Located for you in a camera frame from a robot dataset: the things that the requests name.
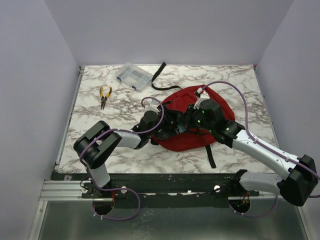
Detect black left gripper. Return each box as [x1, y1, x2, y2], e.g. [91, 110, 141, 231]
[147, 107, 180, 137]

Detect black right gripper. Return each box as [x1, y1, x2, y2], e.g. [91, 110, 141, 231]
[176, 103, 215, 133]

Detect red backpack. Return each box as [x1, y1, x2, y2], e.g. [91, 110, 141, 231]
[149, 61, 236, 169]

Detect light blue notebook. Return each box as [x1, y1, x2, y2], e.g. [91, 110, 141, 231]
[176, 124, 188, 134]

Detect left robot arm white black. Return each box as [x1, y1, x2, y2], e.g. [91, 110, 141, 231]
[73, 110, 185, 198]

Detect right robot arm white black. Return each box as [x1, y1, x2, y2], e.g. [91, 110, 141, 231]
[178, 99, 320, 207]

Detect clear plastic organizer box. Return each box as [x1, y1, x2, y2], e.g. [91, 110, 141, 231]
[115, 62, 153, 91]

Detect yellow black pliers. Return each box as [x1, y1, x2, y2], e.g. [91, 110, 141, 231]
[99, 86, 112, 110]

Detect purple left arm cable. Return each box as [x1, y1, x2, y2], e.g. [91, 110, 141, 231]
[78, 96, 166, 221]

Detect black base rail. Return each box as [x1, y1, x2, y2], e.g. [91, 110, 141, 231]
[51, 172, 259, 212]

